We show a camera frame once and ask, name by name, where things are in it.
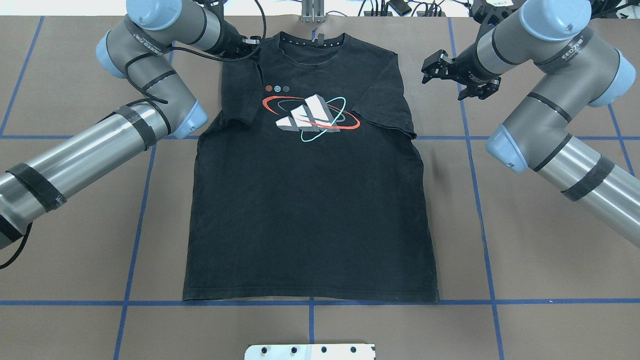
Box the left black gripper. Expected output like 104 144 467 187
215 22 262 59

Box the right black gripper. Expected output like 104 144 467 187
422 50 501 101

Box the black graphic t-shirt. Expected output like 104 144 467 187
182 32 440 303

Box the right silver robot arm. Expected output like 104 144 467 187
421 0 640 246

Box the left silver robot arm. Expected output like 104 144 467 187
0 0 263 248

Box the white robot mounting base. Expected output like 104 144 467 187
244 343 377 360

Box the aluminium frame post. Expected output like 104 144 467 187
300 0 326 24

